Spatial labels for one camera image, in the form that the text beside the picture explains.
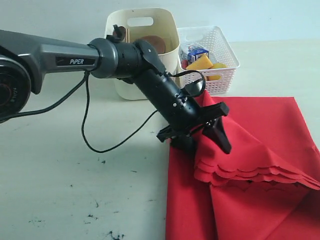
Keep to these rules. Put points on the brown wooden plate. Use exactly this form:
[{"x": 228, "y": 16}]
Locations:
[{"x": 157, "y": 42}]

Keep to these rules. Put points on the blue white milk carton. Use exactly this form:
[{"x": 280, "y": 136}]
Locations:
[{"x": 192, "y": 51}]

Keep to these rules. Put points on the dark wooden spoon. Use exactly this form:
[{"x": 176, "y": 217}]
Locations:
[{"x": 121, "y": 31}]

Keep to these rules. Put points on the red sausage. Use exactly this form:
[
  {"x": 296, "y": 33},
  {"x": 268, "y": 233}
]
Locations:
[{"x": 184, "y": 64}]

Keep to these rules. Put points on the red scalloped table cloth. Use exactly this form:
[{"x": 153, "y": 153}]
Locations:
[{"x": 267, "y": 188}]

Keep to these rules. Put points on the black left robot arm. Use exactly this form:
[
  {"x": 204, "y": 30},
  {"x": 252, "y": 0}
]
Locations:
[{"x": 25, "y": 60}]

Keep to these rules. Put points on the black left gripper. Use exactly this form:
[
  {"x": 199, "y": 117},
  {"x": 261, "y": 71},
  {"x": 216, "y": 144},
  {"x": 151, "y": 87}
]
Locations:
[{"x": 182, "y": 112}]

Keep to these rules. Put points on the yellow lemon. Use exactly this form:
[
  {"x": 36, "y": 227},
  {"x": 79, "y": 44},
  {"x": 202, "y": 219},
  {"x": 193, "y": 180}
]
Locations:
[{"x": 215, "y": 66}]

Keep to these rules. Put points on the cream plastic tub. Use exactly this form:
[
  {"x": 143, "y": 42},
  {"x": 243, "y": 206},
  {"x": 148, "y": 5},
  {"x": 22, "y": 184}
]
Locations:
[{"x": 149, "y": 21}]

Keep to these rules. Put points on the white woven plastic basket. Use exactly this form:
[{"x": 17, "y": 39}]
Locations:
[{"x": 220, "y": 51}]

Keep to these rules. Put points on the wooden chopstick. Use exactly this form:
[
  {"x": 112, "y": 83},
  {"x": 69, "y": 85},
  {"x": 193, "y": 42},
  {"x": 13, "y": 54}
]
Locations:
[{"x": 127, "y": 36}]

